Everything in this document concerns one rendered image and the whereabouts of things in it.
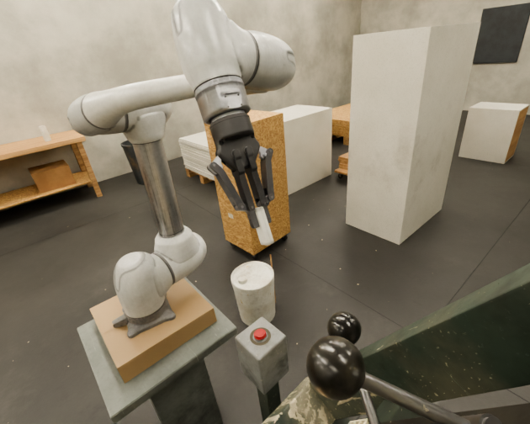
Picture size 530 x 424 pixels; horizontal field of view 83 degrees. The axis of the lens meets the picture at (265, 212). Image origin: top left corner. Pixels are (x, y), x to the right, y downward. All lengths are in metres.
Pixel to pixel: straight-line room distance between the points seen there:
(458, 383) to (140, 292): 0.97
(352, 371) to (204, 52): 0.49
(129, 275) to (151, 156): 0.42
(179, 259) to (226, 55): 0.88
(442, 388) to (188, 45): 0.69
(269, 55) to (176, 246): 0.82
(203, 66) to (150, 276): 0.83
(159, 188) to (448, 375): 0.98
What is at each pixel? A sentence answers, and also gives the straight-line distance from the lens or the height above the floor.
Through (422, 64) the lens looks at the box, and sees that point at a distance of 2.58.
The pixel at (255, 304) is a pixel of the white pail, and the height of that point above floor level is 0.22.
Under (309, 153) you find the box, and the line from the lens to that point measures 4.10.
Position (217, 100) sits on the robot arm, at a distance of 0.54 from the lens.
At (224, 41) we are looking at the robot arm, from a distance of 0.57.
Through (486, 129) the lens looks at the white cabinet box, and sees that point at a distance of 5.34.
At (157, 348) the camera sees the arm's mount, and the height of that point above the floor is 0.81.
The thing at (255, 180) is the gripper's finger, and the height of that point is 1.52.
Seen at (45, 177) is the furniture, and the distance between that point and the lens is 5.09.
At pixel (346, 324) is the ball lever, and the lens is 0.36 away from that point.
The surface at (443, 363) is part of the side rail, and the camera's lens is 0.59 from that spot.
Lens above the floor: 1.73
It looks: 29 degrees down
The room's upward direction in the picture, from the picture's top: 6 degrees counter-clockwise
